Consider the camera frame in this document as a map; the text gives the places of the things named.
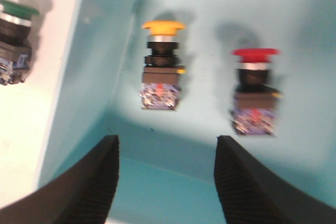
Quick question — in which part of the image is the red button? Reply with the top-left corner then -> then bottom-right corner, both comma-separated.
232,48 -> 281,135

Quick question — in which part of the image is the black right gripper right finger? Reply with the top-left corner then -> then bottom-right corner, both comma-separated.
214,135 -> 335,223

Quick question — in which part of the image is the yellow button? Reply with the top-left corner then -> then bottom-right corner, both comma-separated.
140,20 -> 185,110

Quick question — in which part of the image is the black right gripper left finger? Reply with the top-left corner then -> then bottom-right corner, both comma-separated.
1,135 -> 119,223

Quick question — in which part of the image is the light blue plastic box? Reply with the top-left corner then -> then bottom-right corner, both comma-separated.
38,0 -> 335,223

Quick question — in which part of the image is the green button front right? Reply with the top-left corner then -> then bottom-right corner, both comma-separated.
1,0 -> 39,86

